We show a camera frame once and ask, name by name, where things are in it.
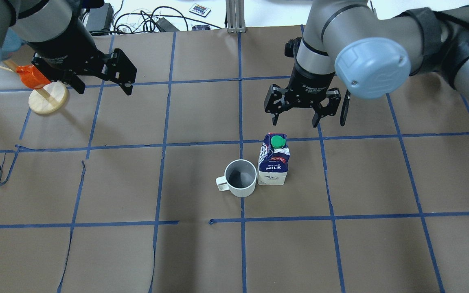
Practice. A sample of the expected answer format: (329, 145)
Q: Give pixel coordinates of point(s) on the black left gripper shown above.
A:
(64, 45)

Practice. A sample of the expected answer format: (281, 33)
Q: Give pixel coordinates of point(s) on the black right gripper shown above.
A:
(311, 82)

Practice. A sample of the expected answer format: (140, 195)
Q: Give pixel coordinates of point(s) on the blue white milk carton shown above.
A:
(273, 159)

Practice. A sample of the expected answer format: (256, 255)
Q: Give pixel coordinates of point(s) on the white ribbed HOME mug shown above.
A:
(239, 178)

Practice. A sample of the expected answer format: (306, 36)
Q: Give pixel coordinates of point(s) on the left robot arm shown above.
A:
(36, 21)

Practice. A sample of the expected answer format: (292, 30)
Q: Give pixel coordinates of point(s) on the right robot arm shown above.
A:
(346, 51)

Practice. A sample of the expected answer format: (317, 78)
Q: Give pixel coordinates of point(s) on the black power brick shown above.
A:
(99, 20)

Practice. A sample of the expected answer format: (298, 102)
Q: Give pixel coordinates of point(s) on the orange mug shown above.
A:
(31, 77)

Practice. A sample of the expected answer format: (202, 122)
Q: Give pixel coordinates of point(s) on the small remote control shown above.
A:
(200, 10)

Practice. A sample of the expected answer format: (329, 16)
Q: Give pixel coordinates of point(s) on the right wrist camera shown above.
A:
(291, 47)

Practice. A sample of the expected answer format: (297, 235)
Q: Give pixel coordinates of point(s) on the aluminium frame post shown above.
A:
(235, 16)

